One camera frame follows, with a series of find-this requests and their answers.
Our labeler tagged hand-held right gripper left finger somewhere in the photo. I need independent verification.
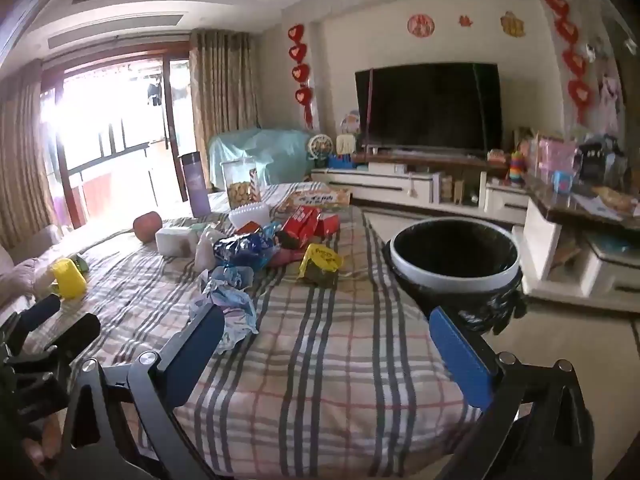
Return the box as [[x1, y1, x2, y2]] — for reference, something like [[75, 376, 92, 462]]
[[59, 304, 226, 480]]

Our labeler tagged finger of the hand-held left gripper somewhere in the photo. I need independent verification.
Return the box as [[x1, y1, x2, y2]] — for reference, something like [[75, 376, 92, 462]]
[[20, 294, 61, 333], [32, 313, 101, 361]]

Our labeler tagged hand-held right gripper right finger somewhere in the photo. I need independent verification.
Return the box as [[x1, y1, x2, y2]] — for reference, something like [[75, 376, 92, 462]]
[[429, 306, 596, 480]]

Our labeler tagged white paper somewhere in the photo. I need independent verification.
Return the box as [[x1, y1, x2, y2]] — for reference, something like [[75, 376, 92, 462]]
[[189, 285, 261, 356]]

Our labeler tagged white bin with black bag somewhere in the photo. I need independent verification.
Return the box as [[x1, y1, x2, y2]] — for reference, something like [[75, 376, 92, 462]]
[[382, 217, 526, 336]]

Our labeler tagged red snack packet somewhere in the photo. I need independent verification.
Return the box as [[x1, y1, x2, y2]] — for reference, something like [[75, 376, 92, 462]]
[[276, 206, 322, 251]]

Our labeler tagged yellow cup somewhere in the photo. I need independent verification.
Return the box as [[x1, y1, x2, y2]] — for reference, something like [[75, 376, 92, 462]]
[[51, 258, 88, 301]]

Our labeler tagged beige sofa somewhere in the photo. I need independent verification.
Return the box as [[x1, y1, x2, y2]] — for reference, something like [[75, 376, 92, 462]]
[[0, 225, 61, 311]]

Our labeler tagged white plastic wrapper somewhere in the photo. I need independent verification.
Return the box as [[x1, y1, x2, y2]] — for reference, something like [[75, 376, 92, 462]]
[[194, 230, 226, 273]]

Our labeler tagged white tissue pack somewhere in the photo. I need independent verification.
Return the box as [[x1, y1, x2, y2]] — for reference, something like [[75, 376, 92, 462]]
[[156, 226, 198, 260]]

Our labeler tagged blue snack wrapper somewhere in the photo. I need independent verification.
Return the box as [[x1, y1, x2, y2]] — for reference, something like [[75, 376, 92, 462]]
[[214, 225, 283, 271]]

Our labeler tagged plaid blanket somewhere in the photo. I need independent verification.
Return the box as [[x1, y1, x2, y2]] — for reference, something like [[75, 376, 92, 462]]
[[0, 182, 481, 480]]

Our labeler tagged brown round object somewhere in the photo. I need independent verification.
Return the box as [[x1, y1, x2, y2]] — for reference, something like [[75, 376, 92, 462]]
[[133, 211, 164, 243]]

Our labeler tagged pink wrapper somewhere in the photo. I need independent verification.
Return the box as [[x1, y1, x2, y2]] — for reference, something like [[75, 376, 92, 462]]
[[265, 250, 306, 268]]

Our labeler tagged beige patterned curtain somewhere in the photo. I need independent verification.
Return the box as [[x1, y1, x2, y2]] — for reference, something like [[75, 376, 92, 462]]
[[189, 29, 261, 196], [0, 60, 58, 251]]

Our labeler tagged marble top side counter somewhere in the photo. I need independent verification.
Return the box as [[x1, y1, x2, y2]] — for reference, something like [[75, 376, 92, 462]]
[[520, 175, 640, 311]]

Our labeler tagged white ribbed container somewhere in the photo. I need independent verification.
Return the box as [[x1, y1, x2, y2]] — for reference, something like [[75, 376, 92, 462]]
[[228, 203, 271, 233]]

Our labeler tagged yellow snack packet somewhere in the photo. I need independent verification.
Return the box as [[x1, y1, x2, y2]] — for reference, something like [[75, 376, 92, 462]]
[[299, 243, 345, 288]]

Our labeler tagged purple water bottle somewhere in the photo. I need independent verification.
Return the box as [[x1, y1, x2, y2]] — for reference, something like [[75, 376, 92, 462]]
[[180, 151, 211, 217]]

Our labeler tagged clear cookie jar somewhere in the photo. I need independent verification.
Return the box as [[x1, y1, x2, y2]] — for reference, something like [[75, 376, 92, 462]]
[[220, 157, 258, 209]]

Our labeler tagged red box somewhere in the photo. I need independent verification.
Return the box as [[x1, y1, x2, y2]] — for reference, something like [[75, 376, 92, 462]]
[[316, 212, 342, 238]]

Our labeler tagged white television cabinet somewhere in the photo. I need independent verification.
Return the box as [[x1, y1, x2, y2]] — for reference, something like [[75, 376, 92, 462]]
[[311, 152, 531, 223]]

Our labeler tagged orange biscuit box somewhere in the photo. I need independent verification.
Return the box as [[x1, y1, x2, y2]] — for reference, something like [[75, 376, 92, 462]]
[[277, 187, 352, 213]]

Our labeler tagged teal covered armchair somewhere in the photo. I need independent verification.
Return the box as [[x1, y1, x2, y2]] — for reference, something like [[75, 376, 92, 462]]
[[207, 128, 316, 188]]

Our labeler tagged patterned snack bag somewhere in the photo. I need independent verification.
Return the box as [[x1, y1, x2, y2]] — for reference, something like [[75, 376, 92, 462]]
[[592, 186, 636, 213]]

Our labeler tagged pink toy box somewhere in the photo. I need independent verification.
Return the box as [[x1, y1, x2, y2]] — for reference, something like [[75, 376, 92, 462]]
[[537, 137, 578, 181]]

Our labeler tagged balcony sliding door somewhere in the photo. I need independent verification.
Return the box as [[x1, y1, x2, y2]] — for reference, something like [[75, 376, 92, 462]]
[[42, 45, 193, 228]]

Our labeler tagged black box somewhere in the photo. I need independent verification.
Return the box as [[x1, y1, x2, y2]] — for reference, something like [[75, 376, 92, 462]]
[[577, 142, 608, 181]]

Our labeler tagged ferris wheel toy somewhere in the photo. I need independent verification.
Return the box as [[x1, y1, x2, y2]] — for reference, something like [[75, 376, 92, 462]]
[[306, 133, 333, 168]]

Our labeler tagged black flat television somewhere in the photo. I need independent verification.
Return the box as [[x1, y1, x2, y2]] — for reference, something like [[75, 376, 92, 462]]
[[355, 62, 503, 155]]

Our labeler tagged red heart garland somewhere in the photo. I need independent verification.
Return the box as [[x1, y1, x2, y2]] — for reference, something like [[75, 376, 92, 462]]
[[287, 23, 316, 128], [544, 0, 593, 123]]

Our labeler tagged rainbow stacking ring toy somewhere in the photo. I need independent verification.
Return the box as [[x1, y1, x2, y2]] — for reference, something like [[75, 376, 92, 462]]
[[507, 147, 527, 186]]

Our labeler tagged round red wall decoration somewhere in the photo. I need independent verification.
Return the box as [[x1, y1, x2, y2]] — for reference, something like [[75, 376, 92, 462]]
[[407, 13, 435, 37]]

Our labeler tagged gold wall decoration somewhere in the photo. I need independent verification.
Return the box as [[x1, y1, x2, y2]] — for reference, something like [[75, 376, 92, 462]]
[[501, 11, 526, 38]]

